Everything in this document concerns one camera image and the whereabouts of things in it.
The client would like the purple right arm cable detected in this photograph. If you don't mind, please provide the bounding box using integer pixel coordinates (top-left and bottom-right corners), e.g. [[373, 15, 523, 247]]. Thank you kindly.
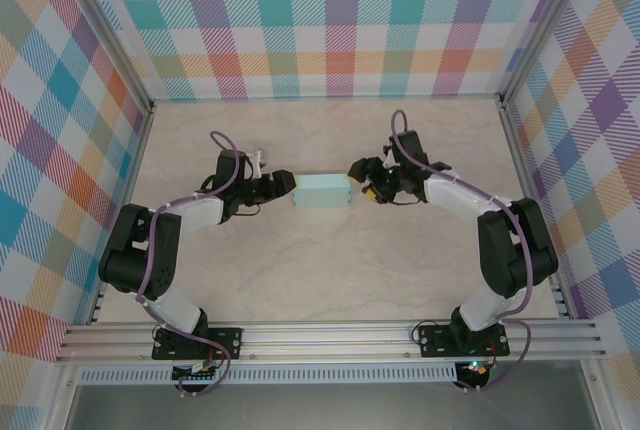
[[389, 109, 534, 395]]

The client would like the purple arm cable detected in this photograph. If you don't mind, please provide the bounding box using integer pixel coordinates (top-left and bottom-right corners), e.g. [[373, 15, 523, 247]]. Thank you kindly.
[[389, 109, 534, 395], [134, 130, 239, 399]]

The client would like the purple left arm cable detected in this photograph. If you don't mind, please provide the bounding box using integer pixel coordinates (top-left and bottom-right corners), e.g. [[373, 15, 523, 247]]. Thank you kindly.
[[134, 130, 239, 399]]

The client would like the aluminium mounting rail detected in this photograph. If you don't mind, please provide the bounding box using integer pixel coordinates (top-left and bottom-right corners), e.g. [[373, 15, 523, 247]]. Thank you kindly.
[[53, 318, 607, 365]]

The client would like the aluminium upright frame post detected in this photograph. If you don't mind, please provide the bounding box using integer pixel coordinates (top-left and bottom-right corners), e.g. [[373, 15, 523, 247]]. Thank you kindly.
[[49, 0, 157, 114], [499, 0, 589, 101]]

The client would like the aluminium table edge rail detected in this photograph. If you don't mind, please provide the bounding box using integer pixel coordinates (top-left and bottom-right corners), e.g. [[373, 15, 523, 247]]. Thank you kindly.
[[497, 93, 574, 320], [88, 102, 157, 325]]

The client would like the slotted grey cable duct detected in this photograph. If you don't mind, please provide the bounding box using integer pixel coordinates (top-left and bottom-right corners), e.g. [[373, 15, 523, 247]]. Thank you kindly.
[[78, 367, 459, 386]]

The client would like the light teal paper box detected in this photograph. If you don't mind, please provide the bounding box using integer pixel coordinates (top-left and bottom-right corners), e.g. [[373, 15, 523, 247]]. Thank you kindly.
[[291, 172, 352, 211]]

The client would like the thin black wire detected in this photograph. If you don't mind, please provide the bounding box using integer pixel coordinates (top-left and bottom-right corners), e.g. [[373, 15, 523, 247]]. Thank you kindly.
[[410, 316, 455, 346]]

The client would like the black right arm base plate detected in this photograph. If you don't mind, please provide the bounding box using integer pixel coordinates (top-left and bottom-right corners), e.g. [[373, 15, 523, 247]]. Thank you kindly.
[[416, 324, 512, 359]]

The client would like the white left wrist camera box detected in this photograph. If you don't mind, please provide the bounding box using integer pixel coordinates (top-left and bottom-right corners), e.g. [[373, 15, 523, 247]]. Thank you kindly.
[[247, 148, 272, 172]]

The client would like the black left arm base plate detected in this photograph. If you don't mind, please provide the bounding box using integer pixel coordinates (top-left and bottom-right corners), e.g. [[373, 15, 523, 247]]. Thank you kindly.
[[151, 326, 244, 362]]

